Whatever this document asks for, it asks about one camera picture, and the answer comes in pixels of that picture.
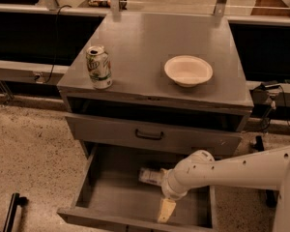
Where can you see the green soda can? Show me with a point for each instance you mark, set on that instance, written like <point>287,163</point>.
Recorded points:
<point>98,66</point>

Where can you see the open grey lower drawer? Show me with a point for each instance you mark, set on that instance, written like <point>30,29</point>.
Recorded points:
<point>111,198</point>

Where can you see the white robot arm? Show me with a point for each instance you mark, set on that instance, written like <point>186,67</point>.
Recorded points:
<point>263,170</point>

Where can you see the white paper bowl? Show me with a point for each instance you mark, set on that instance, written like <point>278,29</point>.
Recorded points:
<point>188,71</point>

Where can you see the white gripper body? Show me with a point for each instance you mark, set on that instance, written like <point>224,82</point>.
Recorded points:
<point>168,185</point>

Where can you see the clear plastic water bottle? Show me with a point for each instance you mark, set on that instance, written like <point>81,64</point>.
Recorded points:
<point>151,176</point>

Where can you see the grey drawer cabinet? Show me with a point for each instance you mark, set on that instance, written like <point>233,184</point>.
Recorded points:
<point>139,45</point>

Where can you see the closed grey upper drawer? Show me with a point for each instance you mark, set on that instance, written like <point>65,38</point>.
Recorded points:
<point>177,139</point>

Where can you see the black handle bottom left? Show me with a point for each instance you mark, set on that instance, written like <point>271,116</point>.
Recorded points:
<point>16,201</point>

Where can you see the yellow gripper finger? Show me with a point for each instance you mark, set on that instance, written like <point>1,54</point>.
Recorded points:
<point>166,209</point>

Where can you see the black drawer handle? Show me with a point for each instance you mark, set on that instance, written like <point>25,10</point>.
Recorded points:
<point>149,136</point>

